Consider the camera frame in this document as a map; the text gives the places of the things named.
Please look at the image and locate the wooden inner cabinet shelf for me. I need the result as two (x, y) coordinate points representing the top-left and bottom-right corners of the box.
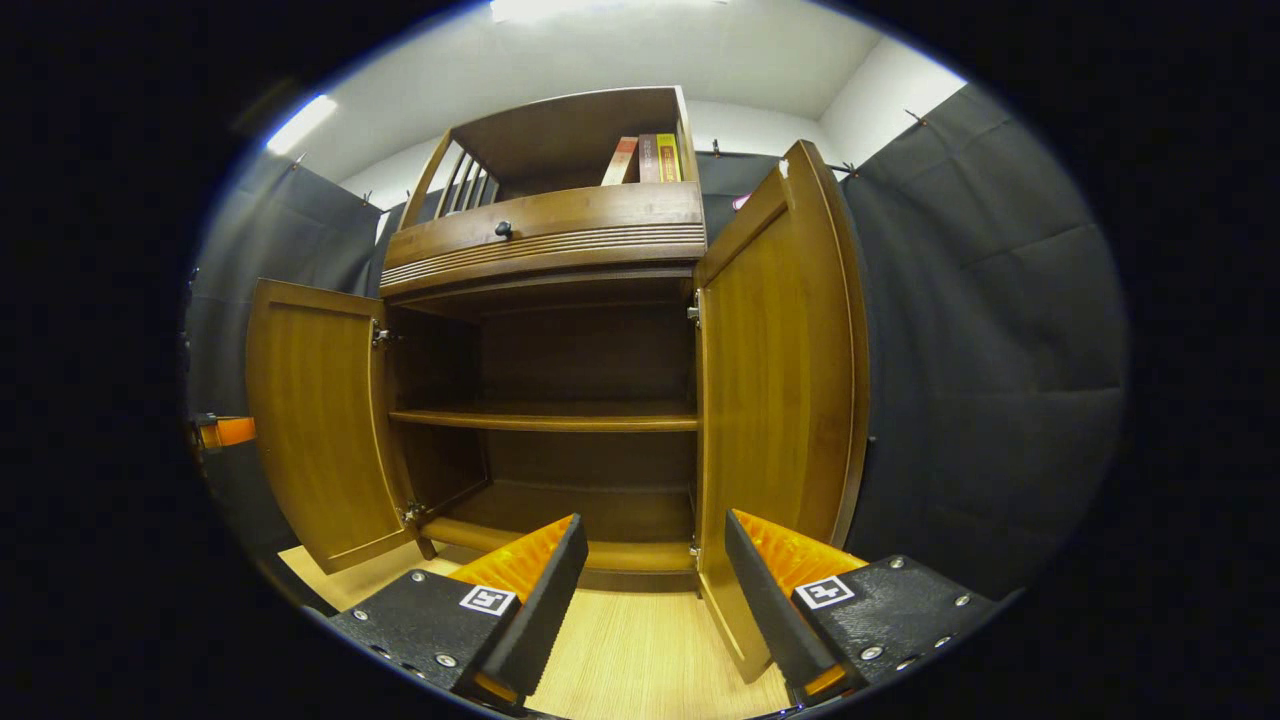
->
(388, 405), (699, 433)

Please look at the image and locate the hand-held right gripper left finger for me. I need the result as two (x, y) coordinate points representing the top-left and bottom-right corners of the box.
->
(328, 513), (591, 711)

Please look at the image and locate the wooden double-door shoe cabinet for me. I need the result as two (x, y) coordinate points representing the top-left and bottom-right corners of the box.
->
(245, 85), (871, 686)

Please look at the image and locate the wooden shoe cabinet door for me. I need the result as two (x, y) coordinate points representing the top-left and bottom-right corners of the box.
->
(693, 140), (871, 686)
(245, 278), (421, 574)

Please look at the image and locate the tan book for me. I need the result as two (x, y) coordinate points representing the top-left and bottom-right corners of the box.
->
(603, 137), (641, 186)

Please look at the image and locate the black backdrop cloth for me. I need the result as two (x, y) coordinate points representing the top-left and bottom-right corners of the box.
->
(183, 85), (1131, 601)

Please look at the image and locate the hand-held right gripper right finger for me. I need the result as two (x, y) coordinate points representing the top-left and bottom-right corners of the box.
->
(724, 508), (1001, 706)

